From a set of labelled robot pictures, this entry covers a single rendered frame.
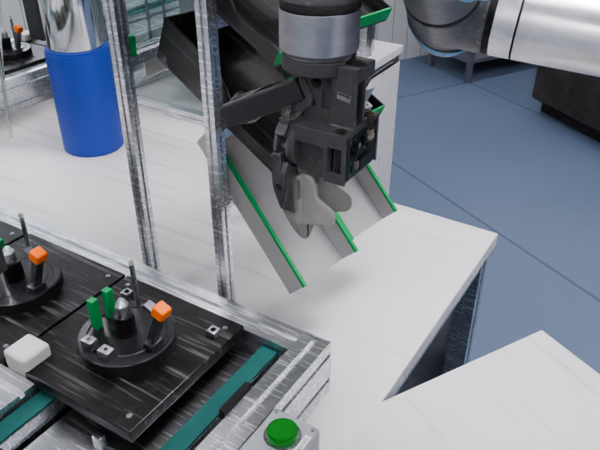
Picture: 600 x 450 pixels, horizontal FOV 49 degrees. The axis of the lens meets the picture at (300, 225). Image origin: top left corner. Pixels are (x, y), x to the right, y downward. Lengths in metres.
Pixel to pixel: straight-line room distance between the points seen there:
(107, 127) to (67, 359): 0.90
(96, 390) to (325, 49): 0.56
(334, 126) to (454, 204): 2.69
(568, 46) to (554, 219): 2.67
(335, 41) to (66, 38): 1.17
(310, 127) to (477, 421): 0.58
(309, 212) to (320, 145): 0.09
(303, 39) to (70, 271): 0.70
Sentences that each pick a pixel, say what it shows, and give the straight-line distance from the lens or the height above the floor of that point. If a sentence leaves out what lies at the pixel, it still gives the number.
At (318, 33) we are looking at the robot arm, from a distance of 0.60.
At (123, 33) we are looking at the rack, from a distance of 1.04.
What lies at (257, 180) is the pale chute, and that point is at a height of 1.12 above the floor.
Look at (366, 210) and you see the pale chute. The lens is 1.21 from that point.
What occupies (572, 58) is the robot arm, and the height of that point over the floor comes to 1.43.
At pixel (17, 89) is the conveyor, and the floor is 0.92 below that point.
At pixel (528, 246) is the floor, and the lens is 3.08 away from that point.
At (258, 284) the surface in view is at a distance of 1.27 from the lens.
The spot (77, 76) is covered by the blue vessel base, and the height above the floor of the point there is 1.08.
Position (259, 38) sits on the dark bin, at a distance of 0.88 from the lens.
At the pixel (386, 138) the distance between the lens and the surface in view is 2.71.
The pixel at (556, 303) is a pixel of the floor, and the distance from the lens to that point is 2.78.
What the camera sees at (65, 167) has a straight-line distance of 1.78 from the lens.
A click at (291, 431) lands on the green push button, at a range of 0.87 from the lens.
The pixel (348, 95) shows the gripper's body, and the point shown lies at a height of 1.41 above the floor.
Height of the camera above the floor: 1.63
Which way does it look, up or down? 32 degrees down
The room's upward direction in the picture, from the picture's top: straight up
